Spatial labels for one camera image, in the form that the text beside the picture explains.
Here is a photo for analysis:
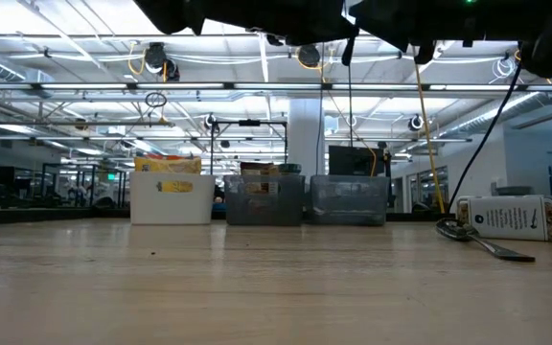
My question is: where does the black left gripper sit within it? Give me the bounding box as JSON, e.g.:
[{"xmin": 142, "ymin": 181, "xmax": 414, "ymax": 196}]
[{"xmin": 256, "ymin": 0, "xmax": 359, "ymax": 67}]

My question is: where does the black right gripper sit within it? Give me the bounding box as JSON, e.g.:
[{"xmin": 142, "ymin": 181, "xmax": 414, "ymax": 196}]
[{"xmin": 350, "ymin": 0, "xmax": 449, "ymax": 66}]

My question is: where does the green spice jar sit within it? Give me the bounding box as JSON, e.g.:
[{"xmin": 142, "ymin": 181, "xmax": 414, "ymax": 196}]
[{"xmin": 278, "ymin": 163, "xmax": 303, "ymax": 212}]

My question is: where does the plain dark silver spoon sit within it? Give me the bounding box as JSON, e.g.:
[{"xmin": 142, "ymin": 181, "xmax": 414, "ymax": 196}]
[{"xmin": 435, "ymin": 218, "xmax": 538, "ymax": 264}]

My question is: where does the large purple-lid spice jar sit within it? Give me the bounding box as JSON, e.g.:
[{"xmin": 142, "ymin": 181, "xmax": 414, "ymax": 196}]
[{"xmin": 455, "ymin": 195, "xmax": 552, "ymax": 243}]

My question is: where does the yellow ramen noodle packet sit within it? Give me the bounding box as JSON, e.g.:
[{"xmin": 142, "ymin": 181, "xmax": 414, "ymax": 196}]
[{"xmin": 133, "ymin": 156, "xmax": 203, "ymax": 195}]

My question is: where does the translucent grey plastic bin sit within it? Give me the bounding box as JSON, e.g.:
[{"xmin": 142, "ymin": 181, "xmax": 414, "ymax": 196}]
[
  {"xmin": 222, "ymin": 174, "xmax": 307, "ymax": 227},
  {"xmin": 309, "ymin": 174, "xmax": 391, "ymax": 227}
]

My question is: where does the dark green waste bin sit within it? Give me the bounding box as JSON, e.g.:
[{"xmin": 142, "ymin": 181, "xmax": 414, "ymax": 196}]
[{"xmin": 494, "ymin": 185, "xmax": 535, "ymax": 197}]

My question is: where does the white plastic bin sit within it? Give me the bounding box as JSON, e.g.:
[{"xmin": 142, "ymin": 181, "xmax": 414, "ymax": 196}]
[{"xmin": 128, "ymin": 171, "xmax": 217, "ymax": 226}]

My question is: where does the grey overhead crossbeam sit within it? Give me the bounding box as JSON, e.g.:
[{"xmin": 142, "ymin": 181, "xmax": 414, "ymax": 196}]
[{"xmin": 0, "ymin": 80, "xmax": 552, "ymax": 93}]

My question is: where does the yellow cable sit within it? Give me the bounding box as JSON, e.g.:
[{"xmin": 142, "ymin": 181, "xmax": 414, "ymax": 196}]
[{"xmin": 414, "ymin": 61, "xmax": 447, "ymax": 215}]

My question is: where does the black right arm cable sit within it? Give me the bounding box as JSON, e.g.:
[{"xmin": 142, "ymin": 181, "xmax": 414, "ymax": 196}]
[{"xmin": 448, "ymin": 66, "xmax": 521, "ymax": 212}]

